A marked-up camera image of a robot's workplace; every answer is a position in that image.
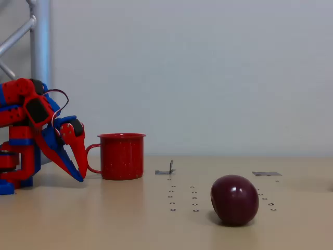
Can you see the dark purple plum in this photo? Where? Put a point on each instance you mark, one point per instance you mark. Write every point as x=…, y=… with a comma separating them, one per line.
x=234, y=200

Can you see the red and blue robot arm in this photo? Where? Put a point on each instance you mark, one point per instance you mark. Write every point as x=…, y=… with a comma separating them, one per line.
x=19, y=89

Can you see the red speckled enamel mug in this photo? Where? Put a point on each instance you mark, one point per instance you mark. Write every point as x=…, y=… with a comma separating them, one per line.
x=122, y=159

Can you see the short diagonal metal tube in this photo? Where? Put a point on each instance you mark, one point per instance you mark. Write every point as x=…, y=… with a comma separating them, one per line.
x=6, y=69

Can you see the curled grey tape piece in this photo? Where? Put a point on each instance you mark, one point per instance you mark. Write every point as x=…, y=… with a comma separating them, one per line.
x=166, y=171

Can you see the vertical grey metal pole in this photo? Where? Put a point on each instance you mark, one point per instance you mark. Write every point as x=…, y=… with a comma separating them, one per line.
x=41, y=39

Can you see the long diagonal metal tube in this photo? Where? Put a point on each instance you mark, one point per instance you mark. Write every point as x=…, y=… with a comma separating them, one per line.
x=15, y=35

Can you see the flat metal plate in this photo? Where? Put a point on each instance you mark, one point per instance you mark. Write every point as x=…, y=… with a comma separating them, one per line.
x=266, y=173

